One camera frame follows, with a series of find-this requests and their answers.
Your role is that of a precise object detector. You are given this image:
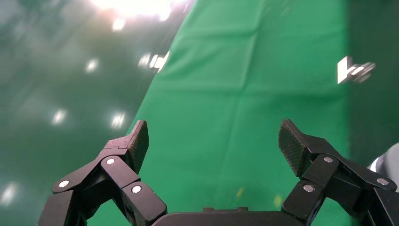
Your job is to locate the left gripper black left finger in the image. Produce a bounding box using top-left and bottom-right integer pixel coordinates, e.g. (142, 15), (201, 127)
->
(37, 120), (168, 226)

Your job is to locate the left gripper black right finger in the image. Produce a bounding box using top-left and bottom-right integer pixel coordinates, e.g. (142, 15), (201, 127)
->
(278, 118), (399, 226)

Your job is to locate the green table cloth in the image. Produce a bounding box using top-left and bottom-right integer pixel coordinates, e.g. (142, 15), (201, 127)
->
(87, 0), (353, 226)

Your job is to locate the silver metal bracket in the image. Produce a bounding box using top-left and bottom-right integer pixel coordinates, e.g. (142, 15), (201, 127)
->
(336, 56), (376, 85)

